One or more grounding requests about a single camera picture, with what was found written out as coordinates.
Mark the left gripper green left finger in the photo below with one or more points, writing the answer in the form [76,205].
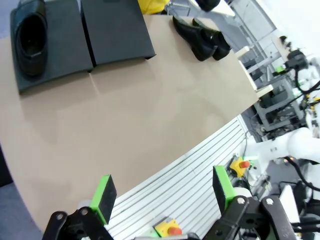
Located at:
[103,200]

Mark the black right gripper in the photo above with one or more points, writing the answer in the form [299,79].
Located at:
[296,59]

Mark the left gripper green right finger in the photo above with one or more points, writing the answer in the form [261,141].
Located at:
[222,190]

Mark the black leather loafer shoe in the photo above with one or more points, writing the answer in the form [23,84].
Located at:
[197,41]
[222,48]
[207,4]
[32,65]

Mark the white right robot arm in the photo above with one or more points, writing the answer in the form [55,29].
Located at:
[300,142]

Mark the black metal shoe stand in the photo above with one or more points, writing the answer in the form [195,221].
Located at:
[65,45]
[117,32]

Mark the yellow emergency stop button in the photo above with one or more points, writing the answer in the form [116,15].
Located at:
[165,228]
[237,166]

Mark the grey equipment rack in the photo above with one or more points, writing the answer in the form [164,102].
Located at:
[277,100]

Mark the grey aluminium slatted base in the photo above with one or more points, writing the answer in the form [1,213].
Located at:
[175,190]

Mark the white folding table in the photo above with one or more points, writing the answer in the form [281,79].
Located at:
[223,10]

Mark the person in yellow hoodie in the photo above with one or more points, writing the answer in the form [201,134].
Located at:
[152,6]

